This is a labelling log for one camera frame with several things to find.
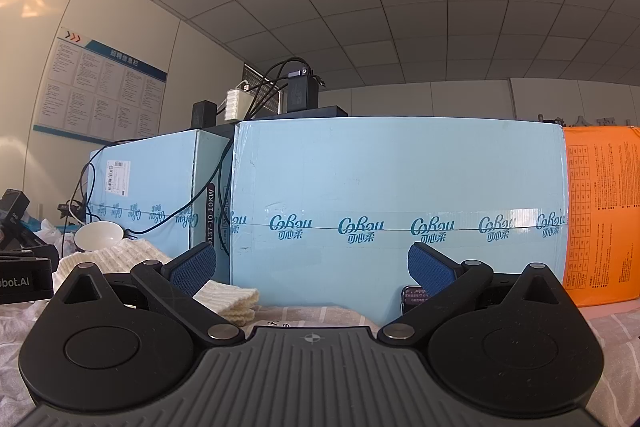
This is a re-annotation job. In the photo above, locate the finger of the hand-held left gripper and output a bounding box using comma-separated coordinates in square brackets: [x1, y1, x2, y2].
[10, 227, 61, 261]

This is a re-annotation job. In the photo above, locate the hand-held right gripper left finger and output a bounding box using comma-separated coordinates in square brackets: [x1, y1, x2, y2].
[50, 241, 246, 349]

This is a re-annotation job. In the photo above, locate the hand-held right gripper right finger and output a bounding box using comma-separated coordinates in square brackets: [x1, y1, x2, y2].
[376, 241, 581, 350]

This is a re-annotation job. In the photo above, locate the white plastic bag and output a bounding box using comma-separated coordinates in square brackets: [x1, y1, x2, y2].
[22, 212, 81, 258]

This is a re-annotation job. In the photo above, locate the black smartphone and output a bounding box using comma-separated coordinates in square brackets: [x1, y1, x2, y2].
[400, 285, 433, 326]

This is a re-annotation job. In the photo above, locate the white bowl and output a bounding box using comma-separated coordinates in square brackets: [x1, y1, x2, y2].
[73, 220, 126, 254]

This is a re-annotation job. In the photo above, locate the cream knit sweater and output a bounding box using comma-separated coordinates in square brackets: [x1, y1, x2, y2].
[52, 239, 261, 329]

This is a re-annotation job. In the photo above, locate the light blue foam board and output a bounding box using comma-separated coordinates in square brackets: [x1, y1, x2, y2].
[229, 116, 572, 329]

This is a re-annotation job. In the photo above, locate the small light blue carton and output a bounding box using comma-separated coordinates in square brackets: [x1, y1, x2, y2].
[87, 129, 232, 269]

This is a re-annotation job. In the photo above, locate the small black box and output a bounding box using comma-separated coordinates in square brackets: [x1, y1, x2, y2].
[192, 100, 218, 130]

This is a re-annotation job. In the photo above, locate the white power strip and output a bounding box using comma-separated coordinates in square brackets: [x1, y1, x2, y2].
[225, 80, 252, 122]

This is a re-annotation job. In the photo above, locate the orange printed carton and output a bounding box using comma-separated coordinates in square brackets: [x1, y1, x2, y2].
[562, 124, 640, 309]

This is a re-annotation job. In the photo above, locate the flat black device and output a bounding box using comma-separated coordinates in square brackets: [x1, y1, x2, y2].
[239, 105, 349, 122]

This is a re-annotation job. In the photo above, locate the black power adapter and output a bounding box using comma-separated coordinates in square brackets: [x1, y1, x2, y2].
[284, 67, 322, 112]

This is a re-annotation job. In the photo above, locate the long black cable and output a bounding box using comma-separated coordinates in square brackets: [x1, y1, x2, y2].
[59, 138, 143, 258]

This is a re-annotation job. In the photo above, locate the wall notice board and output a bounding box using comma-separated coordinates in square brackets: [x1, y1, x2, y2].
[32, 26, 169, 146]

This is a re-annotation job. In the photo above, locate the black cable bundle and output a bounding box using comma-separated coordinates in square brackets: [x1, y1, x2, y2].
[246, 59, 329, 120]

